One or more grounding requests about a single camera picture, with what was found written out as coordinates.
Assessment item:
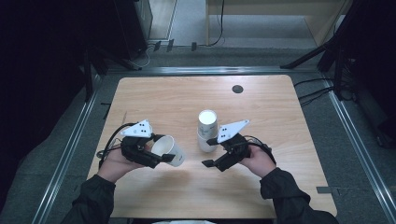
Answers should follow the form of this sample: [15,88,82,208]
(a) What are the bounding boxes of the person's right hand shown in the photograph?
[238,144,277,179]

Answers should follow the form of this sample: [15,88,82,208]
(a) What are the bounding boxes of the person's left hand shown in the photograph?
[98,145,148,184]

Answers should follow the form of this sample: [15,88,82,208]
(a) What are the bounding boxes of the stack of white paper cups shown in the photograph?
[196,108,219,154]

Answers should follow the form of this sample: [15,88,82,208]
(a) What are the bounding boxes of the grey tape patch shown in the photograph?
[316,186,340,195]

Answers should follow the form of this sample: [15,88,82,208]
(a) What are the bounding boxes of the black tripod stand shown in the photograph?
[279,0,365,71]

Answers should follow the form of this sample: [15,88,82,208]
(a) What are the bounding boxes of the black hanging cable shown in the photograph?
[207,0,226,49]

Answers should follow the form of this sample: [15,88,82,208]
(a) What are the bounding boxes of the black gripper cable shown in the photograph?
[96,122,138,170]
[243,134,277,165]

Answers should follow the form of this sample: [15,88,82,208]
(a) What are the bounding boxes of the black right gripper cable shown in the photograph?
[243,134,277,165]

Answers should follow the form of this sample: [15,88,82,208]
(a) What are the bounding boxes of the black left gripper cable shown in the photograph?
[96,122,138,170]

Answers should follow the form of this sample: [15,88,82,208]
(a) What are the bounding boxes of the metal floor rail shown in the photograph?
[106,65,318,77]
[32,74,104,224]
[321,76,396,224]

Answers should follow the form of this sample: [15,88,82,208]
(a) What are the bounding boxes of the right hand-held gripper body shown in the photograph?
[216,119,251,173]

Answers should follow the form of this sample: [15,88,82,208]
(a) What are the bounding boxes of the single white paper cup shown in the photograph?
[150,134,187,168]

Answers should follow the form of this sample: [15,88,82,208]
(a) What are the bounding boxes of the white floor cable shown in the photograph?
[132,45,157,69]

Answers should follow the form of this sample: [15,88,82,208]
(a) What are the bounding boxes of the black cabinet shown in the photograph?
[112,0,154,62]

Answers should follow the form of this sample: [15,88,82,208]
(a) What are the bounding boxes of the light wooden furniture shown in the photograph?
[205,0,354,48]

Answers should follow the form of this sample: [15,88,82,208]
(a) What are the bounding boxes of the black floor cables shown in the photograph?
[293,77,336,107]

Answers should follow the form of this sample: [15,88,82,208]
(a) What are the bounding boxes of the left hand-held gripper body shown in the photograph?
[120,119,163,170]

